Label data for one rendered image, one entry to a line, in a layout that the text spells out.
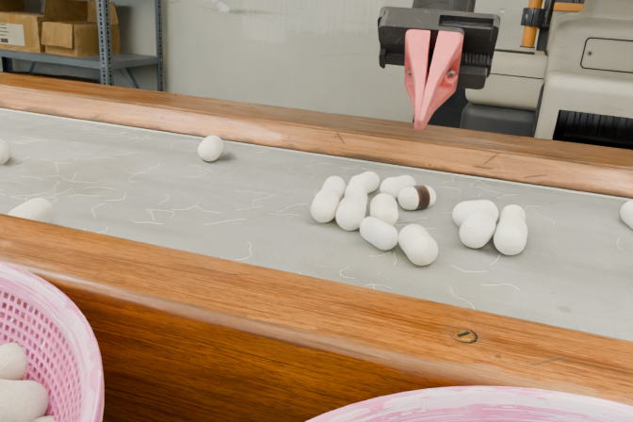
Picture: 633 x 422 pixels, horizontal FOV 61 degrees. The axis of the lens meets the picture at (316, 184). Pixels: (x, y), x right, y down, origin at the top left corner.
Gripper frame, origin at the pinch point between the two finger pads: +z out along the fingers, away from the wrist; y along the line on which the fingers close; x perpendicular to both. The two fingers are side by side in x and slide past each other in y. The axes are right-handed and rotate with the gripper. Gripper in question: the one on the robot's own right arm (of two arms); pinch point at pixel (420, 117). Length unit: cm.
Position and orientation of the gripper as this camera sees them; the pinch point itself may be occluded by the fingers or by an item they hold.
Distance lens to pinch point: 45.5
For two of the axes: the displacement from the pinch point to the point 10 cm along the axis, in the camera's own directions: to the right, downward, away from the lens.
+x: 1.3, 5.2, 8.5
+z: -2.5, 8.4, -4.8
